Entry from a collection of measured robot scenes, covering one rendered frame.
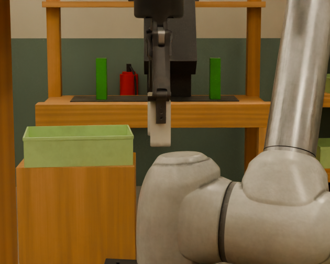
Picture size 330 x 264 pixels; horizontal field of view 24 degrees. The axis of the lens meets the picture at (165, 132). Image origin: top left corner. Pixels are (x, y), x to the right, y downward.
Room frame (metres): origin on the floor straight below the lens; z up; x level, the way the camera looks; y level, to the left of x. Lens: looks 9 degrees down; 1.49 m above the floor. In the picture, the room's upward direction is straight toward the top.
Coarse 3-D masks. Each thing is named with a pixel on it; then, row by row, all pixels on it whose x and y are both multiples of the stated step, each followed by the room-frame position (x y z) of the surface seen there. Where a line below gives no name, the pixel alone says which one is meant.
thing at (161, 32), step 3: (159, 27) 1.13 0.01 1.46; (162, 27) 1.13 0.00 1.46; (159, 30) 1.10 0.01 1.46; (162, 30) 1.10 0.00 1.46; (159, 33) 1.09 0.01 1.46; (162, 33) 1.10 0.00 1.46; (159, 36) 1.09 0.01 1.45; (162, 36) 1.10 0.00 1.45; (159, 39) 1.10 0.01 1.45; (162, 39) 1.10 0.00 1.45; (159, 42) 1.10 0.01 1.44; (162, 42) 1.10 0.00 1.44
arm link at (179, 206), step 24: (168, 168) 1.38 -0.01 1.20; (192, 168) 1.38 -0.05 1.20; (216, 168) 1.41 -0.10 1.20; (144, 192) 1.40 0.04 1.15; (168, 192) 1.36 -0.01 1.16; (192, 192) 1.36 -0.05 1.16; (216, 192) 1.36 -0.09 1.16; (144, 216) 1.39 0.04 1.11; (168, 216) 1.36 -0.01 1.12; (192, 216) 1.34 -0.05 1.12; (216, 216) 1.34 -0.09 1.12; (144, 240) 1.38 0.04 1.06; (168, 240) 1.36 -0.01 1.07; (192, 240) 1.34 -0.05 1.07; (216, 240) 1.33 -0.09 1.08
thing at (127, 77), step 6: (126, 66) 6.25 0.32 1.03; (126, 72) 6.20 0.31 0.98; (132, 72) 6.21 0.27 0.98; (120, 78) 6.22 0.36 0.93; (126, 78) 6.18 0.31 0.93; (132, 78) 6.19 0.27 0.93; (120, 84) 6.22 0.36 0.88; (126, 84) 6.18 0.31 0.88; (132, 84) 6.19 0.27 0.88; (120, 90) 6.22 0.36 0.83; (126, 90) 6.18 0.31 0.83; (132, 90) 6.19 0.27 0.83
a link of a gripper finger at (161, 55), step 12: (156, 36) 1.09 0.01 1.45; (168, 36) 1.10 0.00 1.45; (156, 48) 1.10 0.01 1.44; (168, 48) 1.10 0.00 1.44; (156, 60) 1.09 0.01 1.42; (168, 60) 1.09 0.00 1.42; (156, 72) 1.09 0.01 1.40; (168, 72) 1.09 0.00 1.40; (156, 84) 1.08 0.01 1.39; (168, 84) 1.08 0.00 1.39; (156, 96) 1.08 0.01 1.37; (168, 96) 1.08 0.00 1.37
